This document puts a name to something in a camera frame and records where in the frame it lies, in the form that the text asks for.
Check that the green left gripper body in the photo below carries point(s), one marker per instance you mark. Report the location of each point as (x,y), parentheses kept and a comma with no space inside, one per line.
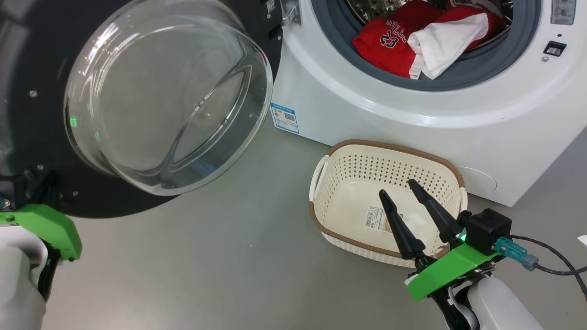
(50,229)

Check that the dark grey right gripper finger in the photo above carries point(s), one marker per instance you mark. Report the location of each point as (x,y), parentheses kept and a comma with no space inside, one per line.
(403,233)
(440,215)

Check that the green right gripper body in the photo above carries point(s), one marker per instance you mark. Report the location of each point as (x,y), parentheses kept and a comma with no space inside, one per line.
(449,270)

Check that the black round glass washer door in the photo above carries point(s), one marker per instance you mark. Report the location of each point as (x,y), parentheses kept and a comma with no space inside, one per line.
(27,137)

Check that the red number 23 jersey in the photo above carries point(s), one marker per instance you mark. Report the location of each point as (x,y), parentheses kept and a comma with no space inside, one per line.
(380,52)

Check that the red garment with white stripes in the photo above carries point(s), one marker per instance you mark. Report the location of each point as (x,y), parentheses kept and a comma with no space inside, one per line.
(449,41)

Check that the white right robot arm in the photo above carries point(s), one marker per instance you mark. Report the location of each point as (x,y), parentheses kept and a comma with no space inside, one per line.
(500,307)

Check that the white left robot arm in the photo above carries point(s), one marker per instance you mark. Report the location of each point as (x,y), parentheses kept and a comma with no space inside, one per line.
(18,293)

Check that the cream laundry basket brown rim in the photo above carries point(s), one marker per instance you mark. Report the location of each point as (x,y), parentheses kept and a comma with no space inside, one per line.
(357,169)

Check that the white front-load washing machine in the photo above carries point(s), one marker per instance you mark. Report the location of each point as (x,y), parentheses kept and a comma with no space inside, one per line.
(367,110)

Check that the white barcode label sticker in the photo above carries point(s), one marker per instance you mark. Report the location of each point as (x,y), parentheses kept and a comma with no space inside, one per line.
(375,216)

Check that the blue energy label sticker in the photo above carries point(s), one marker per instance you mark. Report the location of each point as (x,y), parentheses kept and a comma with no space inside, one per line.
(285,118)

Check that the stainless steel drum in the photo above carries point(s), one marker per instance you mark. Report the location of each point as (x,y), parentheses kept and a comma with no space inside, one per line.
(371,9)

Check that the grey warning label sticker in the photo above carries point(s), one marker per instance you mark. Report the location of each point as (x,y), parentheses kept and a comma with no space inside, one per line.
(563,11)

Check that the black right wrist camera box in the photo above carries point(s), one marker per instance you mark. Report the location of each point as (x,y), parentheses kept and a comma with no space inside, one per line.
(490,229)

